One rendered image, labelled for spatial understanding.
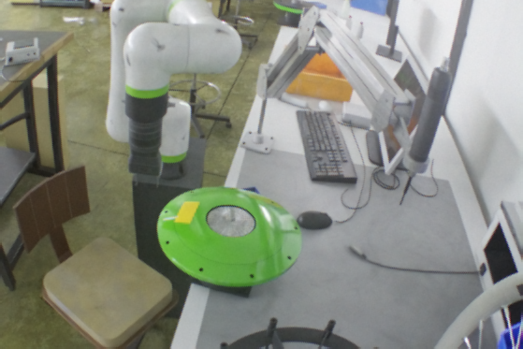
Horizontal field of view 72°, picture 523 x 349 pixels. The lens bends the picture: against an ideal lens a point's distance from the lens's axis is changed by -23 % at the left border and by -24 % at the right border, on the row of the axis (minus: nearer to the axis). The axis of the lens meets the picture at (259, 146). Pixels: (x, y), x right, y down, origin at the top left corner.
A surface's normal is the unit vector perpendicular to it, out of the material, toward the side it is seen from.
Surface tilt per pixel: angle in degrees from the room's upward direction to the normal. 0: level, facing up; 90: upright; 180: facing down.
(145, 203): 90
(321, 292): 0
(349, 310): 0
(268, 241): 14
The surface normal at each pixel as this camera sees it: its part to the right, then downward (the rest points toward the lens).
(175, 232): -0.22, -0.74
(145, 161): 0.04, 0.48
